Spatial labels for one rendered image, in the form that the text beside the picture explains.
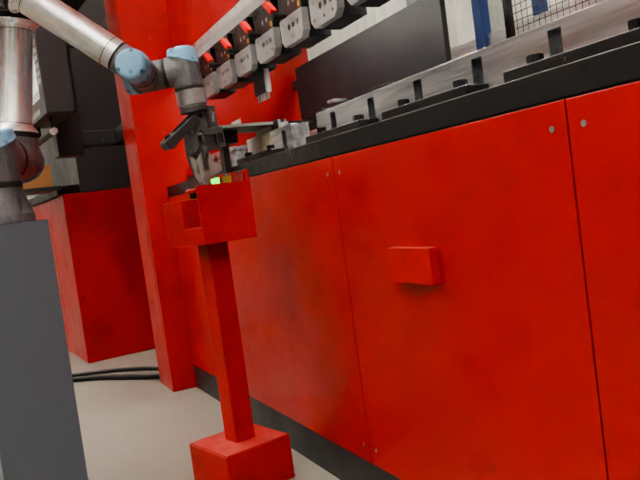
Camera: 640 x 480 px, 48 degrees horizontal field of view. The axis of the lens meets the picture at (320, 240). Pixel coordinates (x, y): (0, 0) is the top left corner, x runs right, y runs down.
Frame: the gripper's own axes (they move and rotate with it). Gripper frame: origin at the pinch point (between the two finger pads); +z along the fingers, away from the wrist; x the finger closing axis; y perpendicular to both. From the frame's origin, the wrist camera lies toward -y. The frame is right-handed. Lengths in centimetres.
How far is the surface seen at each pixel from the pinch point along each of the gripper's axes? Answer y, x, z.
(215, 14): 51, 55, -58
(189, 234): -5.8, 2.6, 11.8
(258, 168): 24.3, 9.1, -1.5
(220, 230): -0.7, -4.7, 12.3
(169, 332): 36, 118, 59
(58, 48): 25, 136, -68
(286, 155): 19.6, -11.4, -3.1
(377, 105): 25, -43, -10
